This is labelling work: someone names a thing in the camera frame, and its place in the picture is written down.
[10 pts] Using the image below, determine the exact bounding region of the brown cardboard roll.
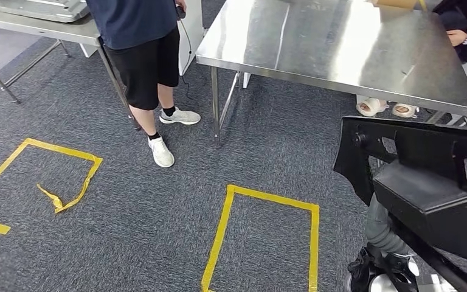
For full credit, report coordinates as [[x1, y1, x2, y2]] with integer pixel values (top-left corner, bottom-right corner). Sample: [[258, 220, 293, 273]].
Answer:
[[368, 0, 429, 12]]

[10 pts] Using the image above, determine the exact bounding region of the white cabinet panel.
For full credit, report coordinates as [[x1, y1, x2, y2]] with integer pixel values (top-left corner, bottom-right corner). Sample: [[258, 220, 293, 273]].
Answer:
[[177, 0, 206, 77]]

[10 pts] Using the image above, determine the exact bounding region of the black plastic plate bracket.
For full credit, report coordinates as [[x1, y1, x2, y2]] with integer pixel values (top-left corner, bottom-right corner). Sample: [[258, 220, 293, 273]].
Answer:
[[332, 116, 467, 292]]

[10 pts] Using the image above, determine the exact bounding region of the grey metal tray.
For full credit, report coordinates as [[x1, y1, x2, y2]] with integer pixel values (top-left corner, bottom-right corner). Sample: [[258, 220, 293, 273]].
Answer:
[[0, 0, 91, 24]]

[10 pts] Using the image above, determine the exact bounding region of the black controller cable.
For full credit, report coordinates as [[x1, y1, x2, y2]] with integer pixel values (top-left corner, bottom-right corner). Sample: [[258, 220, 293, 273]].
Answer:
[[178, 18, 197, 102]]

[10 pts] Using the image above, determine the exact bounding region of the stainless steel workbench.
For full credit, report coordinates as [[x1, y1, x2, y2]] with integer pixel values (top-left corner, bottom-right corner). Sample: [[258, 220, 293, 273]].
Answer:
[[195, 0, 467, 148]]

